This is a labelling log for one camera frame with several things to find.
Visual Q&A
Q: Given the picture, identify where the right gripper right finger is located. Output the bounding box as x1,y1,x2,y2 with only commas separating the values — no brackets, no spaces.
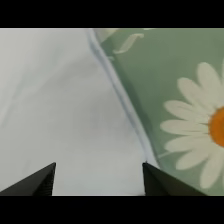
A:
141,161,206,197

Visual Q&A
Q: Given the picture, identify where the white shirt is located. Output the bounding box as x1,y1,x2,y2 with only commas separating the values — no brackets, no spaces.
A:
0,28,161,197

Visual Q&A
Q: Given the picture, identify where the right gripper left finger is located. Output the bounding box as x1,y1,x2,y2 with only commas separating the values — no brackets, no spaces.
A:
0,161,57,197

